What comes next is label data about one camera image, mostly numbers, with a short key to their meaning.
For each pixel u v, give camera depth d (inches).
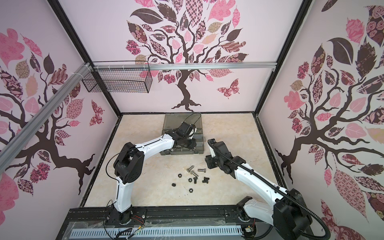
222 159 24.4
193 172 34.5
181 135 28.9
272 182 18.4
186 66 35.6
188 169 35.3
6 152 19.4
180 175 34.4
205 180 33.6
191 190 32.1
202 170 35.1
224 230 30.6
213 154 28.9
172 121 46.0
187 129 29.6
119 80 47.9
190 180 33.6
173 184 32.8
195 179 33.6
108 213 29.3
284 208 15.5
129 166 20.3
